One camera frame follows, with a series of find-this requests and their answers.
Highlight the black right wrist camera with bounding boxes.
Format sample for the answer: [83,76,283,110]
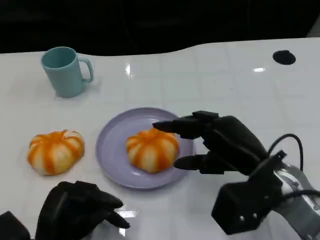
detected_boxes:
[210,149,288,236]

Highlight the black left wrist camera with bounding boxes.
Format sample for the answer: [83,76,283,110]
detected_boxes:
[0,211,31,240]

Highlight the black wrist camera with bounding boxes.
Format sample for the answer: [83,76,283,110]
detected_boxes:
[210,149,288,236]
[0,211,31,240]

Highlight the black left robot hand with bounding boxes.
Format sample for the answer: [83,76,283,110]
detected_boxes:
[34,180,131,240]

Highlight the pale green mug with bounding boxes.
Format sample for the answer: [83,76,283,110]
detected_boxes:
[40,46,95,99]

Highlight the orange and white bread roll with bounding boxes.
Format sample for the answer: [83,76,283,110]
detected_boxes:
[26,129,85,176]
[125,127,180,175]

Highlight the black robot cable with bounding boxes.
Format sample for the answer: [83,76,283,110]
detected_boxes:
[267,133,305,173]
[281,189,320,201]

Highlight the black table grommet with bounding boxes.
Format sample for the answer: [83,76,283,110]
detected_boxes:
[272,49,297,66]

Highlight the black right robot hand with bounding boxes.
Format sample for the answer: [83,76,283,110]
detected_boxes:
[152,110,271,176]

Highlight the lilac plate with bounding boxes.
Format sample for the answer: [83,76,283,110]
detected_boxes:
[95,107,196,190]

